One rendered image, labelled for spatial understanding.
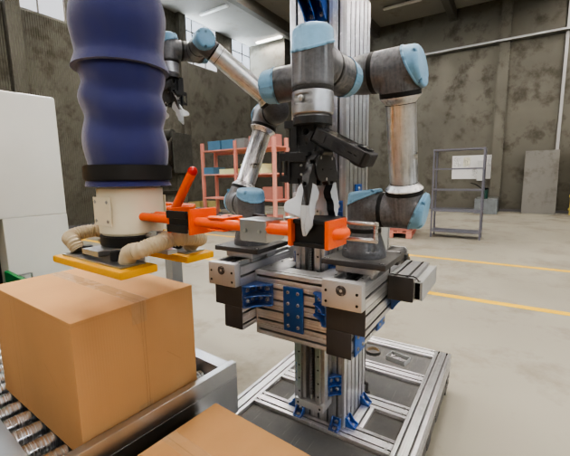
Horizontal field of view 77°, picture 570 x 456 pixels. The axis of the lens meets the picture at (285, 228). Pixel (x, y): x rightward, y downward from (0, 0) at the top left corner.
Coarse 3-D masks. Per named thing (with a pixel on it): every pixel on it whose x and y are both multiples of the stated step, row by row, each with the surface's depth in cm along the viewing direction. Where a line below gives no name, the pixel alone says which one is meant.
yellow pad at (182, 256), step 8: (176, 248) 104; (200, 248) 104; (152, 256) 105; (160, 256) 102; (168, 256) 100; (176, 256) 98; (184, 256) 97; (192, 256) 97; (200, 256) 99; (208, 256) 102
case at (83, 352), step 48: (0, 288) 123; (48, 288) 122; (96, 288) 122; (144, 288) 121; (0, 336) 128; (48, 336) 101; (96, 336) 98; (144, 336) 110; (192, 336) 126; (48, 384) 106; (96, 384) 99; (144, 384) 111; (96, 432) 100
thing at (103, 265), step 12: (72, 264) 93; (84, 264) 89; (96, 264) 88; (108, 264) 86; (132, 264) 85; (144, 264) 87; (156, 264) 88; (108, 276) 83; (120, 276) 80; (132, 276) 83
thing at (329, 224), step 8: (320, 216) 68; (328, 216) 67; (288, 224) 65; (296, 224) 65; (320, 224) 61; (328, 224) 60; (336, 224) 62; (344, 224) 65; (288, 232) 65; (296, 232) 65; (312, 232) 63; (320, 232) 62; (328, 232) 60; (288, 240) 65; (296, 240) 65; (304, 240) 64; (312, 240) 63; (320, 240) 62; (328, 240) 60; (344, 240) 66; (320, 248) 62; (328, 248) 61
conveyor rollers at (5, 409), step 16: (0, 352) 163; (0, 368) 148; (0, 384) 136; (0, 400) 127; (16, 400) 130; (0, 416) 119; (16, 416) 117; (32, 416) 119; (16, 432) 109; (32, 432) 111; (48, 432) 109; (32, 448) 104; (48, 448) 107; (64, 448) 103
